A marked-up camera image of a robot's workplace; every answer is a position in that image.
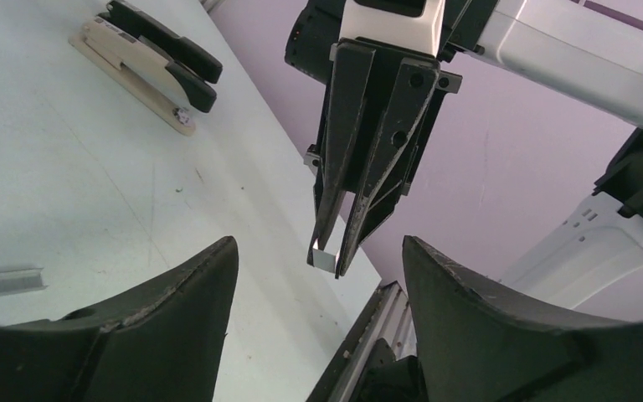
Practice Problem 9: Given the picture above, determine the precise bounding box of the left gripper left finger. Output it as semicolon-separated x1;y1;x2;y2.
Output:
0;236;239;401

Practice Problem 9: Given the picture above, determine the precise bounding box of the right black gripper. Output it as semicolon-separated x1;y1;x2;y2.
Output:
285;1;497;278

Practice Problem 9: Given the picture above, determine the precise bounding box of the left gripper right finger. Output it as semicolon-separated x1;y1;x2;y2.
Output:
403;236;643;401

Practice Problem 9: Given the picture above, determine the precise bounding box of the staple strip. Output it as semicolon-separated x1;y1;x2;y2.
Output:
0;267;46;296
308;240;338;274

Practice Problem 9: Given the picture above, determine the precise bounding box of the beige and black stapler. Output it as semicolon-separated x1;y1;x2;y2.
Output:
69;17;203;136

